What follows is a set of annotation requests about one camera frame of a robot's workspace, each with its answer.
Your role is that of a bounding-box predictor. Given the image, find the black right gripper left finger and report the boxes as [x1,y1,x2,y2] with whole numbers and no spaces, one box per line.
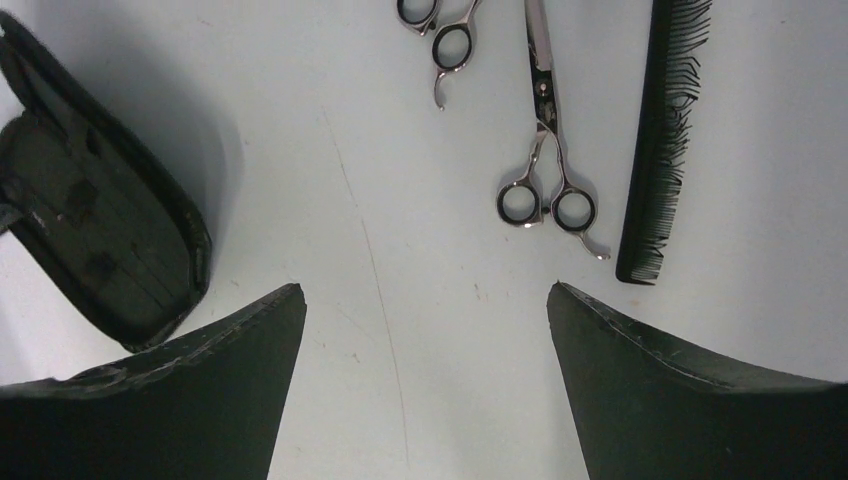
[1,284,306,479]

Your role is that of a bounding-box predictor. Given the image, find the black comb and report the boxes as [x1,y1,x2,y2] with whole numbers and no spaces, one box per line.
[615,0,713,286]

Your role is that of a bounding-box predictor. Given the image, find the black zip tool case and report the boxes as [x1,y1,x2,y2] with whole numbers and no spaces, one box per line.
[1,12,212,352]

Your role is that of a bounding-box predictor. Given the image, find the silver thinning scissors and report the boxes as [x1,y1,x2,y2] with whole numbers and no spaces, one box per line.
[395,0,481,111]

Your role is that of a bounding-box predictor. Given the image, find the silver cutting scissors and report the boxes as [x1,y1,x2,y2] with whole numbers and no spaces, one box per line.
[496,1,611,261]

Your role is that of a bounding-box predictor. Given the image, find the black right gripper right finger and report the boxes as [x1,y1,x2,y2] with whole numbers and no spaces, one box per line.
[547,282,847,479]

